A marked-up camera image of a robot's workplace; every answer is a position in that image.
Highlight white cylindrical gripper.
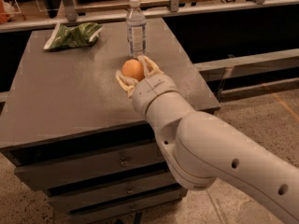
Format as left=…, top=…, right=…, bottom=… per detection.
left=116, top=55, right=178, bottom=118

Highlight orange fruit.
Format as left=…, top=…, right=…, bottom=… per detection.
left=121, top=59, right=145, bottom=81

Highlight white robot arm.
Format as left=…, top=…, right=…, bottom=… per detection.
left=116, top=55, right=299, bottom=224

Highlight clear plastic water bottle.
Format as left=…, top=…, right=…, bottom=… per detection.
left=126, top=0, right=147, bottom=58

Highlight grey drawer cabinet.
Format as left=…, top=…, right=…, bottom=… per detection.
left=0, top=17, right=221, bottom=224

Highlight green chip bag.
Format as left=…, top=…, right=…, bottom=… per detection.
left=44, top=22, right=104, bottom=51

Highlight wooden shelf with metal posts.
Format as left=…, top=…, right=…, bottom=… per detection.
left=0, top=0, right=299, bottom=33

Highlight top grey drawer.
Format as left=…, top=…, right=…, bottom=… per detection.
left=15, top=141, right=164, bottom=190

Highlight grey drawer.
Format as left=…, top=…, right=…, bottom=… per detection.
left=15, top=141, right=164, bottom=190
left=69, top=184, right=187, bottom=224
left=48, top=170, right=177, bottom=213

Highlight bottom grey drawer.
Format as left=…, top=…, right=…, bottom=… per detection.
left=69, top=184, right=187, bottom=224

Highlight middle grey drawer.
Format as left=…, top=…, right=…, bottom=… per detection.
left=48, top=170, right=177, bottom=213

